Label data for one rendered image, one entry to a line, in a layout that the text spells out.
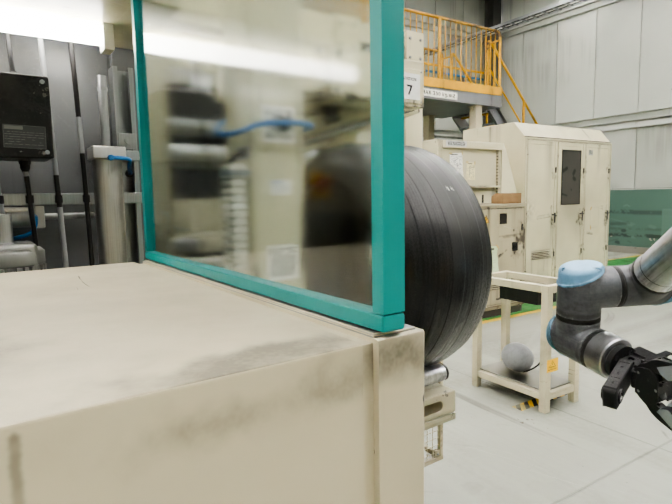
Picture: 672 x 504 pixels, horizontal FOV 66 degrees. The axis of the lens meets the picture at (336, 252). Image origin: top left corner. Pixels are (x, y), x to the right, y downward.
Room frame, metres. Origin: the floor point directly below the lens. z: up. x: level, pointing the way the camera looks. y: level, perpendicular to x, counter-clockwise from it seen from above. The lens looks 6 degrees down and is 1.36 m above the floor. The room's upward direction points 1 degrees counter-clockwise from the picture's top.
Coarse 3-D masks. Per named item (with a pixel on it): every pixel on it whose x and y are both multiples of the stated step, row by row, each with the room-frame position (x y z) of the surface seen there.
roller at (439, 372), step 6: (432, 366) 1.27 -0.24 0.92; (438, 366) 1.28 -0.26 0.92; (444, 366) 1.29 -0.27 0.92; (426, 372) 1.25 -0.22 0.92; (432, 372) 1.25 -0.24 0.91; (438, 372) 1.26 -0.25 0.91; (444, 372) 1.27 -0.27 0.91; (426, 378) 1.24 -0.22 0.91; (432, 378) 1.25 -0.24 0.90; (438, 378) 1.26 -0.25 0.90; (444, 378) 1.27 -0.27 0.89; (426, 384) 1.24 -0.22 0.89
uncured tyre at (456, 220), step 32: (416, 160) 1.21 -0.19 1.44; (416, 192) 1.10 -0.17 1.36; (416, 224) 1.06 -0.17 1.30; (448, 224) 1.11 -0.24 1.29; (480, 224) 1.16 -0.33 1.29; (416, 256) 1.05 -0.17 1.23; (448, 256) 1.08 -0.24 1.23; (480, 256) 1.14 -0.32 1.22; (416, 288) 1.05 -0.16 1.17; (448, 288) 1.08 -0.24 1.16; (480, 288) 1.14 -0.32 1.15; (416, 320) 1.06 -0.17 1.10; (448, 320) 1.11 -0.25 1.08; (480, 320) 1.20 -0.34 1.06; (448, 352) 1.20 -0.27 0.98
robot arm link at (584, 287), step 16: (560, 272) 1.10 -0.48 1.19; (576, 272) 1.06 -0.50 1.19; (592, 272) 1.05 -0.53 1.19; (608, 272) 1.08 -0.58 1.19; (560, 288) 1.09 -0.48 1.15; (576, 288) 1.06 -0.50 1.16; (592, 288) 1.06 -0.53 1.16; (608, 288) 1.06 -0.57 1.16; (560, 304) 1.10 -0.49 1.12; (576, 304) 1.07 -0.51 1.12; (592, 304) 1.06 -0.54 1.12; (608, 304) 1.07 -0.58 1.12; (560, 320) 1.10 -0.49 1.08; (576, 320) 1.07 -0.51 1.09; (592, 320) 1.07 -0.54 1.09
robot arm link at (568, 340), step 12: (552, 324) 1.14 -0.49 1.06; (564, 324) 1.09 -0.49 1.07; (600, 324) 1.09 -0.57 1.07; (552, 336) 1.13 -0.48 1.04; (564, 336) 1.09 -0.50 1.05; (576, 336) 1.07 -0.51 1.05; (588, 336) 1.05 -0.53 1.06; (564, 348) 1.10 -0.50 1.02; (576, 348) 1.06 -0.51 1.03; (576, 360) 1.07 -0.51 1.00
